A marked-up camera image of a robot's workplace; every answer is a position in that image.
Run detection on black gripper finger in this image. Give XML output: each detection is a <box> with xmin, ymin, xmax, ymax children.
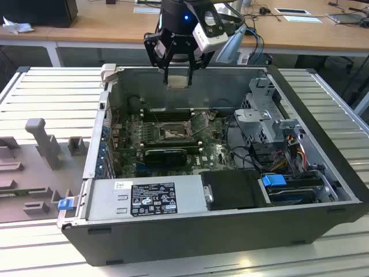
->
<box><xmin>186</xmin><ymin>42</ymin><xmax>216</xmax><ymax>87</ymax></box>
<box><xmin>143</xmin><ymin>32</ymin><xmax>177</xmax><ymax>85</ymax></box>

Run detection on silver square CPU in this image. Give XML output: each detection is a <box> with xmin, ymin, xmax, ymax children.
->
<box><xmin>167</xmin><ymin>74</ymin><xmax>188</xmax><ymax>89</ymax></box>

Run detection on metal socket cover frame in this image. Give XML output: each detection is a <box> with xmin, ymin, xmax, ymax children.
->
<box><xmin>189</xmin><ymin>110</ymin><xmax>214</xmax><ymax>138</ymax></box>

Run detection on thin wire locking lever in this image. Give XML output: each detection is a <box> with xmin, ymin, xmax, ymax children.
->
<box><xmin>152</xmin><ymin>110</ymin><xmax>163</xmax><ymax>129</ymax></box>
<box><xmin>191</xmin><ymin>125</ymin><xmax>213</xmax><ymax>137</ymax></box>

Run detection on black RAM slot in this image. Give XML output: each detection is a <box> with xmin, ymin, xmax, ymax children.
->
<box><xmin>142</xmin><ymin>138</ymin><xmax>199</xmax><ymax>146</ymax></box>
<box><xmin>144</xmin><ymin>144</ymin><xmax>202</xmax><ymax>154</ymax></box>
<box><xmin>143</xmin><ymin>108</ymin><xmax>194</xmax><ymax>115</ymax></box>
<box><xmin>143</xmin><ymin>114</ymin><xmax>193</xmax><ymax>121</ymax></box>

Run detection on CPU socket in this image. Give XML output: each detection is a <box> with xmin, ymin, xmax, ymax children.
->
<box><xmin>157</xmin><ymin>121</ymin><xmax>194</xmax><ymax>141</ymax></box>

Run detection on silver metal drive cage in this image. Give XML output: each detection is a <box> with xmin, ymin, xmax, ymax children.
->
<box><xmin>233</xmin><ymin>77</ymin><xmax>308</xmax><ymax>147</ymax></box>

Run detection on green motherboard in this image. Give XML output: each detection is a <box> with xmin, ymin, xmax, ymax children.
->
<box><xmin>115</xmin><ymin>108</ymin><xmax>242</xmax><ymax>178</ymax></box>

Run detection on white framed desk panel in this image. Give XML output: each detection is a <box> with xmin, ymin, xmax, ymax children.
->
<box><xmin>273</xmin><ymin>7</ymin><xmax>312</xmax><ymax>15</ymax></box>

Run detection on black computer tower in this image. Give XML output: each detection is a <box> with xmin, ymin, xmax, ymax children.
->
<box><xmin>0</xmin><ymin>0</ymin><xmax>78</xmax><ymax>28</ymax></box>

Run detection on white paper sheet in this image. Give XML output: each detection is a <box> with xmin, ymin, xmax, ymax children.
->
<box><xmin>283</xmin><ymin>14</ymin><xmax>323</xmax><ymax>24</ymax></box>

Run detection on black plastic shroud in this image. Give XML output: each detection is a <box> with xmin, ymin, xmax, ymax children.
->
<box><xmin>199</xmin><ymin>170</ymin><xmax>268</xmax><ymax>211</ymax></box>

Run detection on crumpled white paper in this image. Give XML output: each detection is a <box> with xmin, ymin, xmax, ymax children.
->
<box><xmin>2</xmin><ymin>16</ymin><xmax>35</xmax><ymax>34</ymax></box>

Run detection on hard disk in blue carrier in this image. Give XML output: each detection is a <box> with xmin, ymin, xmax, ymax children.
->
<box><xmin>261</xmin><ymin>172</ymin><xmax>318</xmax><ymax>206</ymax></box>

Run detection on grey power supply unit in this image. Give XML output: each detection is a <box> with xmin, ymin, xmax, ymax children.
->
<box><xmin>85</xmin><ymin>174</ymin><xmax>208</xmax><ymax>220</ymax></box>

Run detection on dark tablet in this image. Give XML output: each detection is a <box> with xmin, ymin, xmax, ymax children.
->
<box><xmin>325</xmin><ymin>13</ymin><xmax>366</xmax><ymax>26</ymax></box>

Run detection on grey parts rack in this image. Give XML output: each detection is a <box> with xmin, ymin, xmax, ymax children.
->
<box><xmin>0</xmin><ymin>117</ymin><xmax>93</xmax><ymax>224</ymax></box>

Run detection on black open PC case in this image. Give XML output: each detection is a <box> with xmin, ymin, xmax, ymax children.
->
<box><xmin>56</xmin><ymin>63</ymin><xmax>364</xmax><ymax>268</ymax></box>

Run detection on green RAM stick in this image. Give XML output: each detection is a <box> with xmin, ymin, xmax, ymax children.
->
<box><xmin>0</xmin><ymin>188</ymin><xmax>48</xmax><ymax>197</ymax></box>

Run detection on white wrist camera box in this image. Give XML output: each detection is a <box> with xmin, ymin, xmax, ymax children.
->
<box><xmin>192</xmin><ymin>10</ymin><xmax>229</xmax><ymax>54</ymax></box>

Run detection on grey desk cable panel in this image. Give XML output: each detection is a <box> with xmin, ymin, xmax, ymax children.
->
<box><xmin>133</xmin><ymin>5</ymin><xmax>163</xmax><ymax>14</ymax></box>

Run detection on wooden desk white frame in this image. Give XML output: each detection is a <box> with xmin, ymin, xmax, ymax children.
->
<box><xmin>47</xmin><ymin>0</ymin><xmax>369</xmax><ymax>58</ymax></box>
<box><xmin>0</xmin><ymin>0</ymin><xmax>80</xmax><ymax>68</ymax></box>

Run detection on grey plastic case handle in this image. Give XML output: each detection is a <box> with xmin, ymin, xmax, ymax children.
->
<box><xmin>100</xmin><ymin>63</ymin><xmax>125</xmax><ymax>84</ymax></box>

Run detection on black cable bundle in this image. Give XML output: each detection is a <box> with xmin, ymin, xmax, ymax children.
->
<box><xmin>226</xmin><ymin>114</ymin><xmax>262</xmax><ymax>171</ymax></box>

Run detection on yellow red power wires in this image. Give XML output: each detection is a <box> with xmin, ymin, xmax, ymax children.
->
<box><xmin>272</xmin><ymin>137</ymin><xmax>307</xmax><ymax>174</ymax></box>

